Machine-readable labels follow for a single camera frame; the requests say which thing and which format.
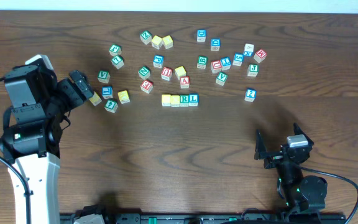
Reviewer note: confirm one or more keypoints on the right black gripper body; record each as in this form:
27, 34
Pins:
276, 157

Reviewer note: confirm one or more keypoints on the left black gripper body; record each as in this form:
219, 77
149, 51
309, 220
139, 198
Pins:
81, 86

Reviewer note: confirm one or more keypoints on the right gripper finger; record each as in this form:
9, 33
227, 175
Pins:
260, 149
298, 131

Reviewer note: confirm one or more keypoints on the yellow C block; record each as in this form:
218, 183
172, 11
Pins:
166, 100

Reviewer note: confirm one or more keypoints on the blue l block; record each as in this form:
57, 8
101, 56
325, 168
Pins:
107, 92
193, 99

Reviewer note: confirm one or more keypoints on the yellow O block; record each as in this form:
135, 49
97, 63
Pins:
175, 100

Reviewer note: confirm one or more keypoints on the green R block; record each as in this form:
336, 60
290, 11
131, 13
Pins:
184, 100

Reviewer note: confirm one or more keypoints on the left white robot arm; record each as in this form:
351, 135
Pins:
31, 136

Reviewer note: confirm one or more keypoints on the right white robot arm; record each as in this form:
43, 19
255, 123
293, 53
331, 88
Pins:
303, 194

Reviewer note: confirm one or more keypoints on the yellow G block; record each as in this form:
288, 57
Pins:
95, 99

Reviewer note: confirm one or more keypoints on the green V block left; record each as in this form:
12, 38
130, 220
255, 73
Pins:
103, 76

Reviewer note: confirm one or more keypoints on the green v block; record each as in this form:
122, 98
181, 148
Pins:
103, 76
221, 78

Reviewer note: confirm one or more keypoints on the green 4 block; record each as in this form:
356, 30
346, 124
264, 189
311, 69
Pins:
111, 106

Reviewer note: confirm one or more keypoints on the yellow K block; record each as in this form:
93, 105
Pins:
123, 96

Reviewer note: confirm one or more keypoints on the green 7 block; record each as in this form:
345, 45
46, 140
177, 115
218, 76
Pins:
117, 61

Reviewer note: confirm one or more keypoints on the green J block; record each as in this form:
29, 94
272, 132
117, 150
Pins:
115, 50

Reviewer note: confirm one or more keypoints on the blue 2 block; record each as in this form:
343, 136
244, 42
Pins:
250, 95

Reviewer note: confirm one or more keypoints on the green N block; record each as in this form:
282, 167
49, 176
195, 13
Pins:
144, 72

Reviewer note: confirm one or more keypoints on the red E block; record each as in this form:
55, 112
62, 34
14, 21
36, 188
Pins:
146, 86

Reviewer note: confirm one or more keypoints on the green block under gripper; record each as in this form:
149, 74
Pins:
252, 70

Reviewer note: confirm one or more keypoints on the blue P block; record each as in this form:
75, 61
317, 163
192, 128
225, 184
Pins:
158, 61

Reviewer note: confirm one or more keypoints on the green Z block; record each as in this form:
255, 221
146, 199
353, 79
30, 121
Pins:
146, 37

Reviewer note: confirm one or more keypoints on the green V block right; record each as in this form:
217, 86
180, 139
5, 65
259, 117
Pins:
221, 78

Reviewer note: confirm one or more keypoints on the red M block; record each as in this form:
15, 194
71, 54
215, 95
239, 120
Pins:
260, 55

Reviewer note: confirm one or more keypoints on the red U block left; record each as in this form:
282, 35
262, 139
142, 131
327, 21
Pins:
166, 73

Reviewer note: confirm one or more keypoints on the red u block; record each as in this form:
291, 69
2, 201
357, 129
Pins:
216, 66
166, 73

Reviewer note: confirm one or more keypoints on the yellow block top left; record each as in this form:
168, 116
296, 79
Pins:
157, 42

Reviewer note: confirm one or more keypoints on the blue X block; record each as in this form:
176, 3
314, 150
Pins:
248, 50

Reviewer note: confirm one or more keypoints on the blue 5 block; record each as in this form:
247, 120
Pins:
238, 59

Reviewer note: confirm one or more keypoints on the red U block right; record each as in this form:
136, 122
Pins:
216, 66

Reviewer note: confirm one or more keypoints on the blue I block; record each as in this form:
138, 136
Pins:
226, 63

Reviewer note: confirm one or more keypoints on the yellow block top right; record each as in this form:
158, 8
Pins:
167, 42

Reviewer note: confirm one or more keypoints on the yellow block by A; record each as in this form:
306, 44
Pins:
180, 72

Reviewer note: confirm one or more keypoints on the red A block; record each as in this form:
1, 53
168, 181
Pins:
184, 82

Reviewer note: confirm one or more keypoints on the green B block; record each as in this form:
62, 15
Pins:
202, 62

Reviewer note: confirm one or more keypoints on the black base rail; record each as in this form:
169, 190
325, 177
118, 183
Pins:
99, 214

